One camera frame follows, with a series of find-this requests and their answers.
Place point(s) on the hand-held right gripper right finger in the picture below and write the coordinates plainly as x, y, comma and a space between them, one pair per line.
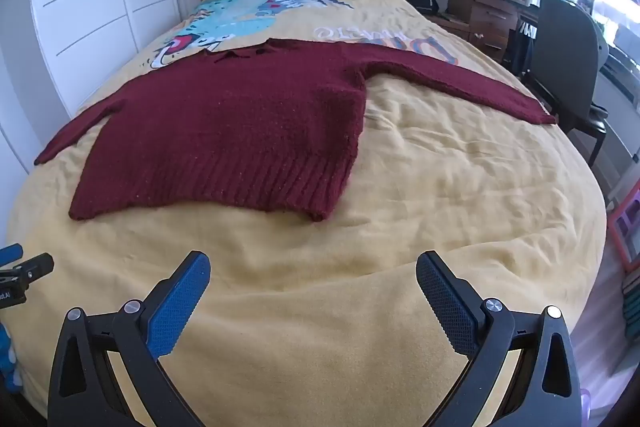
447, 307

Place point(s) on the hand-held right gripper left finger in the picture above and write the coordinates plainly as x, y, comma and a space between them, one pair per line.
180, 307

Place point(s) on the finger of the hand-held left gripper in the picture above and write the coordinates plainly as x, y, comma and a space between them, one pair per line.
10, 254
31, 272

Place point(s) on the maroon knit sweater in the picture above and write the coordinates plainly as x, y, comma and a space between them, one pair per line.
225, 132

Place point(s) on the blue white cloth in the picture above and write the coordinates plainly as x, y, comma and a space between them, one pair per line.
7, 357

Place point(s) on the yellow printed blanket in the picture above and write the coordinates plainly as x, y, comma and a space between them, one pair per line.
400, 207

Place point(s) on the dark bag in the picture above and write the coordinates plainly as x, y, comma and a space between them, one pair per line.
525, 47

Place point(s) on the grey office chair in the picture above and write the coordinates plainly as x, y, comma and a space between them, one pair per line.
565, 52

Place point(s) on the wooden drawer cabinet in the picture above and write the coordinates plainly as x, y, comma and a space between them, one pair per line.
480, 9

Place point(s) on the pink frame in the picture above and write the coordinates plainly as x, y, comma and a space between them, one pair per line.
631, 227

